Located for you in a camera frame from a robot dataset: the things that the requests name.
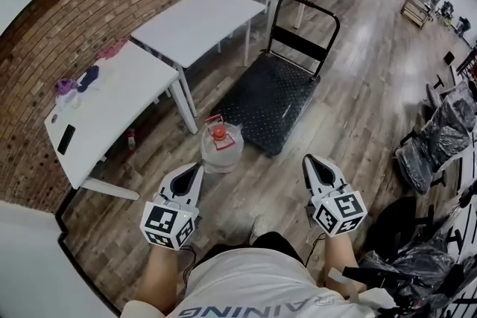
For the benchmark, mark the dark blue cloth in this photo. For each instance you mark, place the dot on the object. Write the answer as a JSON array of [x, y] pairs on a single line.
[[88, 78]]

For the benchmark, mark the person's right forearm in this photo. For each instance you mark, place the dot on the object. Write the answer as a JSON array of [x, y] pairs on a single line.
[[341, 253]]

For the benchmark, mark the wooden rack trolley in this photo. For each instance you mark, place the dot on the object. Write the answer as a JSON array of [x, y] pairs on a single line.
[[415, 9]]

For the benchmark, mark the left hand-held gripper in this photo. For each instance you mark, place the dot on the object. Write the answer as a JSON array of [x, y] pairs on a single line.
[[164, 221]]

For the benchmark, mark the person's white shirt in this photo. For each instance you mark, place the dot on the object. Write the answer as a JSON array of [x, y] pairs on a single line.
[[253, 286]]

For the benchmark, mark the red bottle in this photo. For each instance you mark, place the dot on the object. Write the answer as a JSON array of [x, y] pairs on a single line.
[[131, 139]]

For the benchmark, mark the pink cloth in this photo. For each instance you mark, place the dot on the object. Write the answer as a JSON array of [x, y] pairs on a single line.
[[112, 49]]

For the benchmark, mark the person's left forearm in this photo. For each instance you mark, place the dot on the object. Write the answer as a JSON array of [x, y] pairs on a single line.
[[158, 279]]

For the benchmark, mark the clear water jug red cap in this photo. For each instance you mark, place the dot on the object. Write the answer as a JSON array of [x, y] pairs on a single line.
[[221, 147]]

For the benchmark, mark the person's black shorts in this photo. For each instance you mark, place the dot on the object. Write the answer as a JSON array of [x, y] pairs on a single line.
[[268, 245]]

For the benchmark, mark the purple cloth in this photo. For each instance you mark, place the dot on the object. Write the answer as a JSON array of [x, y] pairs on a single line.
[[66, 85]]

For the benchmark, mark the black phone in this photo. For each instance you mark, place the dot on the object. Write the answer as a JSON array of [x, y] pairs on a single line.
[[66, 139]]

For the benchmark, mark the plastic-wrapped black chair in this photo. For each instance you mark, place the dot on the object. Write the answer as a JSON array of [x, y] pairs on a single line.
[[434, 145], [456, 104], [417, 272]]

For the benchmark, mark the person's grey shoe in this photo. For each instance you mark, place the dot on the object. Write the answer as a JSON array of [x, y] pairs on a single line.
[[259, 229]]

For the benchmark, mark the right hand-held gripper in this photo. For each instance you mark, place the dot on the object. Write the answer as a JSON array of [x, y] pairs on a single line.
[[339, 212]]

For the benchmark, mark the clear plastic bag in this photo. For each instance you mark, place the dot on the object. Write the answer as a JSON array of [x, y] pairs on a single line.
[[69, 100]]

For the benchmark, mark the black platform cart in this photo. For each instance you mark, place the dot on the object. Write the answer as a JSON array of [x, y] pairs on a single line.
[[268, 97]]

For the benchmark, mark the white table with cloths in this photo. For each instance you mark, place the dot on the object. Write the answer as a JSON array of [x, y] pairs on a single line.
[[119, 100]]

